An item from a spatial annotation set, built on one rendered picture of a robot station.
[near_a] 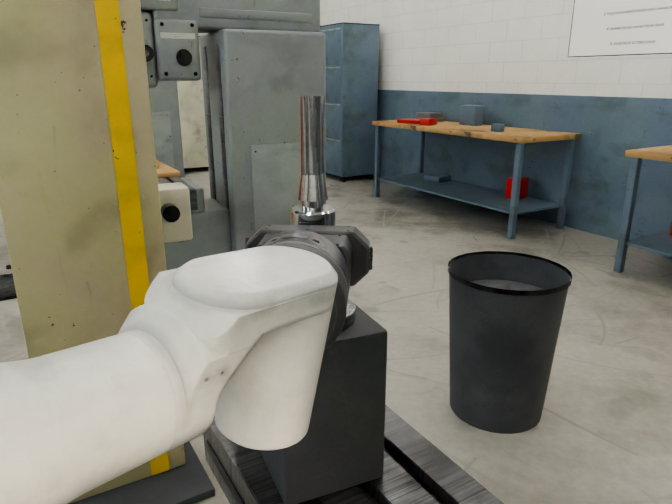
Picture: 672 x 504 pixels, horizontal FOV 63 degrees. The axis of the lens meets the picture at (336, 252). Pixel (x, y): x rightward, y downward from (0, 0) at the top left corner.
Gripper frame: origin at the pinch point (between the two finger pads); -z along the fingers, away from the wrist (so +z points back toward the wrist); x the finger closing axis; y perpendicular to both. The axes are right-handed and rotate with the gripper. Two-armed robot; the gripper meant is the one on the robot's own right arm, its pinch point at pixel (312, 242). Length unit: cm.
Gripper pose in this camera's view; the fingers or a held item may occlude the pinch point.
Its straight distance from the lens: 58.2
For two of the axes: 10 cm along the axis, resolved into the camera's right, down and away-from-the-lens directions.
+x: -10.0, -0.2, 0.6
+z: -0.7, 3.0, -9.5
